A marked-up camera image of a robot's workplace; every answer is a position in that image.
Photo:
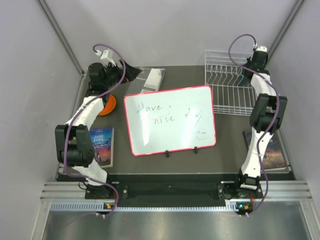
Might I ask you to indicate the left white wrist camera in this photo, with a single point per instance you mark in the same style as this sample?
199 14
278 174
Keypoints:
107 56

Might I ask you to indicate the white wire dish rack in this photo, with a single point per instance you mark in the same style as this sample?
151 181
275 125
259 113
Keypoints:
221 75

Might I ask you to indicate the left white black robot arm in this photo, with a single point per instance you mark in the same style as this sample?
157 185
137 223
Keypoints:
74 147

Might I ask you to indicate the aluminium frame rail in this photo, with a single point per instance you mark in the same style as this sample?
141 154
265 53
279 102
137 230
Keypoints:
62 191

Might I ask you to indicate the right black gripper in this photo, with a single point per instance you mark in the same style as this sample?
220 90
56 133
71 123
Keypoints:
248 62

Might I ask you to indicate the Jane Eyre book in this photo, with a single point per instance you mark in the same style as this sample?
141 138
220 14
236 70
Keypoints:
103 143

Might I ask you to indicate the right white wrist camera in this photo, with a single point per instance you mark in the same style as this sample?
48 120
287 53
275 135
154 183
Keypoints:
260 48

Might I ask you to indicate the orange plate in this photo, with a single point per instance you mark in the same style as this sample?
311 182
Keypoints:
109 107

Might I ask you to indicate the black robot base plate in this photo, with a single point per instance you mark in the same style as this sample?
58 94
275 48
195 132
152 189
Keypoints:
208 190

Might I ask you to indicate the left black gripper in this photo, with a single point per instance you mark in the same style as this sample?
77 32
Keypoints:
131 73

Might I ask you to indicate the grey slotted cable duct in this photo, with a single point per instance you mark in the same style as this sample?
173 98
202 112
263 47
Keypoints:
69 206

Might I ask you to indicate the Tale of Two Cities book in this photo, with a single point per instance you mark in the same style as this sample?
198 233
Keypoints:
274 159

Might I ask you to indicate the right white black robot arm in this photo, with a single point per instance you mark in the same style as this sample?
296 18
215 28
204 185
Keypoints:
265 119

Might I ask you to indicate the red framed whiteboard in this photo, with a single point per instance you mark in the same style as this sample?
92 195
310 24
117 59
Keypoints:
170 120

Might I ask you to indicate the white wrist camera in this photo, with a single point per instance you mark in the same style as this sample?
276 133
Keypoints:
260 48
107 56

